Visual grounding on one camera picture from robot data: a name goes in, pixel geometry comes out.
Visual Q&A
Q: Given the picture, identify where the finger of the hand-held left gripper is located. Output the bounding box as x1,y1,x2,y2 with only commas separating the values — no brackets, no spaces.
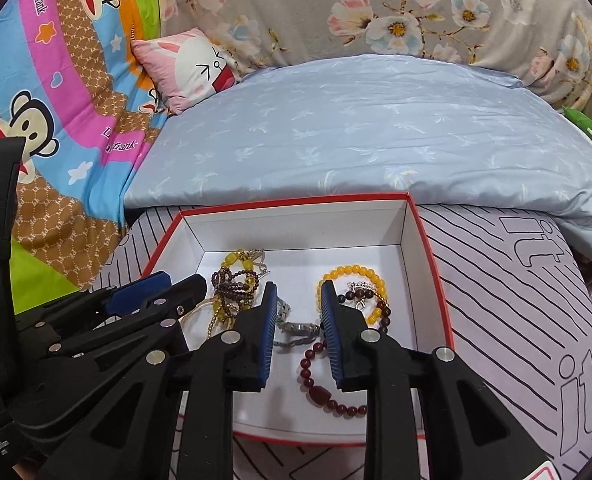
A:
16,271,173,343
40,275,209,361

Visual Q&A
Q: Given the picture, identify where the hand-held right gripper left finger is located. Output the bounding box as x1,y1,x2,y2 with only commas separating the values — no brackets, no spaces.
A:
40,281,279,480

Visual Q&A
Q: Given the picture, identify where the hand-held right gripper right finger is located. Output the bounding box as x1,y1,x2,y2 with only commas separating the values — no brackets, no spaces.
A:
320,279,549,480

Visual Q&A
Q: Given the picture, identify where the silver metal link bracelet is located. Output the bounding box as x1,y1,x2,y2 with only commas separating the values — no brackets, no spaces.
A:
273,297,327,352

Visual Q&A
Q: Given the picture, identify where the dark brown bead bracelet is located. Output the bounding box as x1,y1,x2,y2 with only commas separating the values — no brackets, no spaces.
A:
211,267,265,307

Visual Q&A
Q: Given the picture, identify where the gold twisted bracelet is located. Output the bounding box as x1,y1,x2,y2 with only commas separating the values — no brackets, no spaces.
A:
208,305,239,343

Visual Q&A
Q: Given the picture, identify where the dark bead silver chain bracelet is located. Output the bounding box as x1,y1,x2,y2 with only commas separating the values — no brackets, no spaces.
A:
340,280,377,313

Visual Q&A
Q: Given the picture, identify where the yellow bead gold spacer bracelet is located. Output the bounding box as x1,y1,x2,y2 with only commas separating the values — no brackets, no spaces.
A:
208,250,267,313

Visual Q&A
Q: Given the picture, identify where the red bead bracelet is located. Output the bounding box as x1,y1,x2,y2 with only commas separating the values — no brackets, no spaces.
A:
298,339,369,417

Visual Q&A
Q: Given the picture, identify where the amber yellow bead bracelet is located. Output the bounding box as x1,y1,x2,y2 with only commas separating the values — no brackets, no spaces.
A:
317,265,393,333

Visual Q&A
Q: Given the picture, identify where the red jewelry box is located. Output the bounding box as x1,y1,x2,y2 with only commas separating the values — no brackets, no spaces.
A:
136,192,452,448

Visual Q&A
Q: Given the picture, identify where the cartoon monkey printed blanket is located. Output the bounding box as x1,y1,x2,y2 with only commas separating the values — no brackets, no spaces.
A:
0,0,169,313

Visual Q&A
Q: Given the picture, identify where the light blue pillow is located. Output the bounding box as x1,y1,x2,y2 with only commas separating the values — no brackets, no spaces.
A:
123,53,592,266

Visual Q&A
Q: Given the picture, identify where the pink rabbit pillow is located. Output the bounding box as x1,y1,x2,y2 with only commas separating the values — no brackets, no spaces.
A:
130,30,241,115

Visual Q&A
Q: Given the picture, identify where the red and white card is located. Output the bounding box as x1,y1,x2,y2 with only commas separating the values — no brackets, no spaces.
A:
520,460,558,480

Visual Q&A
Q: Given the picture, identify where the grey floral blanket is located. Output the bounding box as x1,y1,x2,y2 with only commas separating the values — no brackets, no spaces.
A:
156,0,592,111

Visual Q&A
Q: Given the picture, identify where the green plush item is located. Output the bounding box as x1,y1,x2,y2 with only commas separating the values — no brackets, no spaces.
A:
563,107,592,157

